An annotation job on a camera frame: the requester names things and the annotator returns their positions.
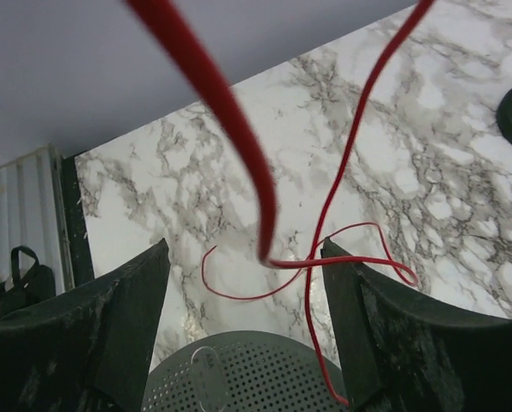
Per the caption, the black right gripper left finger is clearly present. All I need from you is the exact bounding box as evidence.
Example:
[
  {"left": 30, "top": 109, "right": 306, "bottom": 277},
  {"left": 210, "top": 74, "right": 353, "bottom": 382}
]
[{"left": 0, "top": 240, "right": 170, "bottom": 411}]

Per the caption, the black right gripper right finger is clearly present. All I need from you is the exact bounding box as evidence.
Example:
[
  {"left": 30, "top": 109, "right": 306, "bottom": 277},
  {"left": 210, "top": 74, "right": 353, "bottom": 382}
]
[{"left": 321, "top": 240, "right": 512, "bottom": 411}]

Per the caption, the red wire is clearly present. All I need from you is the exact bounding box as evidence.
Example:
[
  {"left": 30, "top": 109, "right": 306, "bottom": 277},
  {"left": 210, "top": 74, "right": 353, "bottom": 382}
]
[{"left": 125, "top": 0, "right": 436, "bottom": 407}]

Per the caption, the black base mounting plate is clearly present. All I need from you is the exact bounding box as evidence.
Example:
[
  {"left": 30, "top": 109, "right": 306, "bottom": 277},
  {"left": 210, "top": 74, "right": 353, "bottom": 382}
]
[{"left": 61, "top": 156, "right": 94, "bottom": 287}]

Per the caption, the white perforated cable spool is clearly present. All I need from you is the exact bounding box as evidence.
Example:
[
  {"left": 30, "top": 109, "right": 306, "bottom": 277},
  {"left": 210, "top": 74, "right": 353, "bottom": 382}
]
[{"left": 141, "top": 330, "right": 346, "bottom": 411}]

